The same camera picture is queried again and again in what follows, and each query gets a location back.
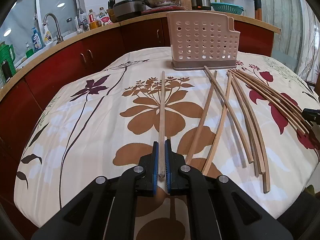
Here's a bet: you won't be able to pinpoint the wooden chopstick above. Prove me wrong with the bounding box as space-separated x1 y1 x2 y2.
204 66 253 163
202 77 231 176
158 71 165 180
227 72 265 177
235 68 313 132
185 72 214 165
228 69 307 136
232 72 271 193

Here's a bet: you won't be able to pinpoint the red kitchen cabinets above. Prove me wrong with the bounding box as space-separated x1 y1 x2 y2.
1 17 170 239

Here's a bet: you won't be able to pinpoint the steel kitchen faucet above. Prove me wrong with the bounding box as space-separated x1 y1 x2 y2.
43 13 64 45

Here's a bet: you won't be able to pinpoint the floral tablecloth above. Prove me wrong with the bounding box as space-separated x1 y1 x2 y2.
14 48 319 239

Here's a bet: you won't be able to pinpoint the glass sliding door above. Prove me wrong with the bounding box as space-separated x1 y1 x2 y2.
261 0 319 86

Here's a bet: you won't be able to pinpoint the white plastic container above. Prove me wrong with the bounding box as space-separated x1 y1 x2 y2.
243 0 255 18

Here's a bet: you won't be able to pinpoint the pink perforated utensil holder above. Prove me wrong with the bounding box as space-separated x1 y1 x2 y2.
167 10 240 70

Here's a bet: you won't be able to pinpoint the teal plastic colander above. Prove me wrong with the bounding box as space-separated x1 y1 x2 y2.
211 2 244 15

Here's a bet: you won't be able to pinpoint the black thermos bottle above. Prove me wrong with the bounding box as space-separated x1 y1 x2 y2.
1 60 13 83

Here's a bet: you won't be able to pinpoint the green soap dispenser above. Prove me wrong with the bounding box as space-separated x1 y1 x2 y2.
25 42 34 58

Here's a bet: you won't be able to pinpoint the blue detergent bottle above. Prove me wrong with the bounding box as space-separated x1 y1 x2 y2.
31 27 44 53

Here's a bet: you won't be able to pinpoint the white spray cleaner bottle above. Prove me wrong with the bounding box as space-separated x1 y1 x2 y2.
43 23 53 46

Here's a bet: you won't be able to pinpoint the red induction cooker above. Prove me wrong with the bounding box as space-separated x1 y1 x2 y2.
142 5 189 15

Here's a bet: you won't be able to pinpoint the green thermos jug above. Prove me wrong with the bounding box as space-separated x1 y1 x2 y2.
0 41 16 76

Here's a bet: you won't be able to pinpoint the pink white snack bag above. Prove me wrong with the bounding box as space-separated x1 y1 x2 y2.
99 15 112 25

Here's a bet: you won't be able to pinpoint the cooking oil bottle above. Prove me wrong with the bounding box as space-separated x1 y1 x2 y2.
88 9 100 30

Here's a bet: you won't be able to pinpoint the clear bottle white cap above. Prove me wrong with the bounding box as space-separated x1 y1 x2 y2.
99 7 106 18

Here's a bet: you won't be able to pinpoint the knife block with knives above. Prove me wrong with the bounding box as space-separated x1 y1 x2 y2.
107 0 118 23

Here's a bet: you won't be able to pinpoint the grey rice cooker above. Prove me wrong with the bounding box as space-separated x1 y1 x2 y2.
113 0 146 22

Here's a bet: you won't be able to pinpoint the aluminium sliding window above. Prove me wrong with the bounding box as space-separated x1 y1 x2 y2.
1 0 78 66

